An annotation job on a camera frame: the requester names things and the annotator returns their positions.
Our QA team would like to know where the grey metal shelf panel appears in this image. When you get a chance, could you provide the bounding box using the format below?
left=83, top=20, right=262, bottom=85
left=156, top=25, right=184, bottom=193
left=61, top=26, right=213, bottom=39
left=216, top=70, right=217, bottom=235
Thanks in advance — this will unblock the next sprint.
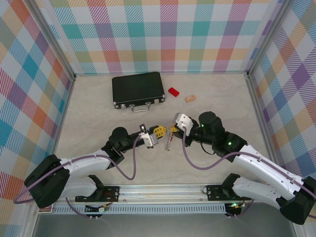
left=32, top=213, right=297, bottom=237

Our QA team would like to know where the aluminium frame post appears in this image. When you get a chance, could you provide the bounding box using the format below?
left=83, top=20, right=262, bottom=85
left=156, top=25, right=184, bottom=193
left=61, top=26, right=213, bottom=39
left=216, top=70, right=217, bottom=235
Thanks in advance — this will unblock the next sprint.
left=29, top=0, right=76, bottom=81
left=246, top=0, right=294, bottom=79

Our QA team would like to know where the slotted grey cable duct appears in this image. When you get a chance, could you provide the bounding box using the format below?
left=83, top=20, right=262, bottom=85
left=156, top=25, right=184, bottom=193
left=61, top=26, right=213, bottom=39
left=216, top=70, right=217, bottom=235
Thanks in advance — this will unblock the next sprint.
left=53, top=203, right=228, bottom=214

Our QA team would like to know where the wired connector with green light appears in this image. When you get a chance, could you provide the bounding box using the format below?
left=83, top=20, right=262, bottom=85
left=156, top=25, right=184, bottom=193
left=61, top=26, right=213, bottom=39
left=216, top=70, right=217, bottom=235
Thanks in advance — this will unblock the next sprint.
left=226, top=201, right=246, bottom=215

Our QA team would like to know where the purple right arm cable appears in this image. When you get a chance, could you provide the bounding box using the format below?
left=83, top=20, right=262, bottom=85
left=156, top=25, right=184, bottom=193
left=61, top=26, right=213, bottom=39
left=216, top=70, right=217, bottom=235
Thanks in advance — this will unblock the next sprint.
left=182, top=125, right=316, bottom=220

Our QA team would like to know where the aluminium side rail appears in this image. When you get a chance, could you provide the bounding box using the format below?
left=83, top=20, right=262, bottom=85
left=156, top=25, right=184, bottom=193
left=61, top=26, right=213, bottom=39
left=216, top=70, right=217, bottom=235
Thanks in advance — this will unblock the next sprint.
left=44, top=75, right=77, bottom=185
left=245, top=74, right=285, bottom=183

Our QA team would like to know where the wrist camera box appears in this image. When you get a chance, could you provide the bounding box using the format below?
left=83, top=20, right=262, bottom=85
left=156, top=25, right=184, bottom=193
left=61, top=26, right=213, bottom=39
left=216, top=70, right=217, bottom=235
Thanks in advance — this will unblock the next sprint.
left=138, top=124, right=158, bottom=149
left=172, top=113, right=193, bottom=130

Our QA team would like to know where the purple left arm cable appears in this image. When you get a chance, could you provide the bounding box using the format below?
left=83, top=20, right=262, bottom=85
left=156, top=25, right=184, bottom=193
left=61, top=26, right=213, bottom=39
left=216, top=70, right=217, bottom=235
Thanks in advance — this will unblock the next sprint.
left=13, top=133, right=144, bottom=220

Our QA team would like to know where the small wired connector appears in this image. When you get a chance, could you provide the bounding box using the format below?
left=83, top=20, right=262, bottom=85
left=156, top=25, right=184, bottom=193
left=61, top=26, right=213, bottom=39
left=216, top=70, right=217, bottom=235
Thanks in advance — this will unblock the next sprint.
left=84, top=203, right=111, bottom=214

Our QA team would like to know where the metal keyring band red sleeve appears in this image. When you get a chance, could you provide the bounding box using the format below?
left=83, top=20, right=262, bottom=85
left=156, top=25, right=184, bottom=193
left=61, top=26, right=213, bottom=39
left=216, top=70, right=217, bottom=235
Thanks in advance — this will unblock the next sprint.
left=163, top=127, right=174, bottom=152

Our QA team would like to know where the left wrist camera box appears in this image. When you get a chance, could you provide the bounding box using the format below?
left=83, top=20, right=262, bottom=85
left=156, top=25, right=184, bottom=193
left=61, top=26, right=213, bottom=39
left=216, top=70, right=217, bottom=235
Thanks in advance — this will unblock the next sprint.
left=138, top=124, right=158, bottom=149

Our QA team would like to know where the aluminium back rail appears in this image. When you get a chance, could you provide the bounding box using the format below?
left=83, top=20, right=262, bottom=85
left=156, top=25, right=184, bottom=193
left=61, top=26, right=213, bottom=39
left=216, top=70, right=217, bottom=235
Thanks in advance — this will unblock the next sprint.
left=74, top=71, right=249, bottom=75

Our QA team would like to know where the aluminium mounting rail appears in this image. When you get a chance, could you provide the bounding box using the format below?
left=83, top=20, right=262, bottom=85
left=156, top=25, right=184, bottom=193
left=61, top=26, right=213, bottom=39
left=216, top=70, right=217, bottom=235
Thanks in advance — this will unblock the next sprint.
left=26, top=184, right=298, bottom=205

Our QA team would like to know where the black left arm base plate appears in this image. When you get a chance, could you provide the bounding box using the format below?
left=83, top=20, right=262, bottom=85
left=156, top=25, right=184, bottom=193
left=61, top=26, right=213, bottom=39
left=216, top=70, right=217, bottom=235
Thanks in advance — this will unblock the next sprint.
left=75, top=185, right=120, bottom=202

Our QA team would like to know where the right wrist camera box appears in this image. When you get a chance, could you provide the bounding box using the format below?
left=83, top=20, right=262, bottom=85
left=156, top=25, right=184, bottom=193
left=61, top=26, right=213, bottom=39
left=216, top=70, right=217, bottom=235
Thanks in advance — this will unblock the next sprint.
left=172, top=113, right=193, bottom=130

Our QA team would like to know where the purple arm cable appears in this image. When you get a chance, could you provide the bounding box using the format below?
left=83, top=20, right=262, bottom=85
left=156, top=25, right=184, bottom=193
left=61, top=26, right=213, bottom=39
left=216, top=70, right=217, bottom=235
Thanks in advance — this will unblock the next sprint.
left=13, top=133, right=144, bottom=220
left=182, top=125, right=316, bottom=220

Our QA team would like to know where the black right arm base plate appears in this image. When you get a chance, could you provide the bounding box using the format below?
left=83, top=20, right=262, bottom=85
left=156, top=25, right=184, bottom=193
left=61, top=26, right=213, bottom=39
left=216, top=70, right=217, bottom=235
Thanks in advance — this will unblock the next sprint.
left=206, top=184, right=252, bottom=201

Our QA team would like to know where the black briefcase with metal handle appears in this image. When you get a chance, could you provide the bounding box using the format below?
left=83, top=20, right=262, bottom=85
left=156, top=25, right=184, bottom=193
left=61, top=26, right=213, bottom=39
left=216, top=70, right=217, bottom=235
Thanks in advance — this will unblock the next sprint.
left=111, top=72, right=166, bottom=113

